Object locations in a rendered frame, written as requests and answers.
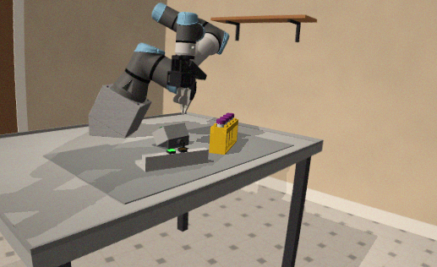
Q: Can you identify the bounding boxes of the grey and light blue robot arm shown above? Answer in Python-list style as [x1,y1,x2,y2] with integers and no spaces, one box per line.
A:
[112,3,229,103]

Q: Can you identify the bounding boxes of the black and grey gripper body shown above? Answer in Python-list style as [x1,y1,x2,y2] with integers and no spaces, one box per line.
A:
[167,55,196,88]

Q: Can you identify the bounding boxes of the grey key housing with blue and green buttons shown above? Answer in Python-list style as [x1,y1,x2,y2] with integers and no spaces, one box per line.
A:
[152,123,189,150]

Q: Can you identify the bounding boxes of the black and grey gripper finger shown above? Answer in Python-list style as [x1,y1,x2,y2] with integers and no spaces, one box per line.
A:
[173,87,185,114]
[178,81,197,115]

